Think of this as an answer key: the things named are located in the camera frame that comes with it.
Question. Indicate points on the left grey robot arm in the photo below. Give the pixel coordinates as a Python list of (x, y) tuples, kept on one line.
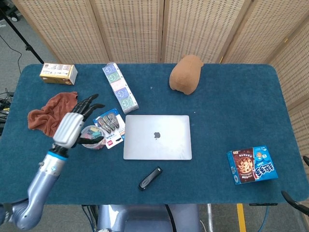
[(41, 183)]

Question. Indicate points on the correction tape blister pack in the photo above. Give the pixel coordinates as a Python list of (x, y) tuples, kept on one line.
[(116, 139)]

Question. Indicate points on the blue cookie box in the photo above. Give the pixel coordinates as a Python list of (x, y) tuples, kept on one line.
[(251, 166)]

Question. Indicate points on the yellow tissue box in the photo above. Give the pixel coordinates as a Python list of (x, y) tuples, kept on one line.
[(58, 72)]

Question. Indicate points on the wooden rattan folding screen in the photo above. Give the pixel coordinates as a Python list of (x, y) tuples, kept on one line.
[(132, 29)]

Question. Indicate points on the grey robot torso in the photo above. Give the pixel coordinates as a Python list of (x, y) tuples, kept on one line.
[(144, 220)]

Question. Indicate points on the black wheeled base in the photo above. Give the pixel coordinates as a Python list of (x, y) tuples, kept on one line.
[(12, 12)]

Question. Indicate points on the silver laptop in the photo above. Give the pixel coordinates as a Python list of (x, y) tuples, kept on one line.
[(169, 145)]

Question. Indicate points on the blue felt table cover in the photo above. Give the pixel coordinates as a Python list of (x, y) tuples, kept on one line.
[(217, 120)]

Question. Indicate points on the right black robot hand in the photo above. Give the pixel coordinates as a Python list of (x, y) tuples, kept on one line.
[(294, 203)]

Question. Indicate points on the brown crumpled cloth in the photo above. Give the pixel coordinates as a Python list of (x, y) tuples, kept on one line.
[(46, 116)]

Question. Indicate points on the brown plush toy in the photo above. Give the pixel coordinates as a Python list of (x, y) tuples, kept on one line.
[(186, 75)]

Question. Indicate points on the clear jar of binder clips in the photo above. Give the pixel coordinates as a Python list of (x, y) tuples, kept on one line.
[(93, 131)]

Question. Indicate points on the black tripod stand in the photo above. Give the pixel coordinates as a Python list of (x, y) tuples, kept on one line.
[(18, 33)]

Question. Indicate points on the yellow floor tape strip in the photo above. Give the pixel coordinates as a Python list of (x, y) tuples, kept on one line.
[(241, 217)]

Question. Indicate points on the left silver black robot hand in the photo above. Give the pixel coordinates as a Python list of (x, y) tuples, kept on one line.
[(68, 128)]

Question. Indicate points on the pastel pocket tissue multipack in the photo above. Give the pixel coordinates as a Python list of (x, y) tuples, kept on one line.
[(120, 91)]

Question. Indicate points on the silver table leg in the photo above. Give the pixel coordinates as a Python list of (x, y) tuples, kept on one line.
[(210, 217)]

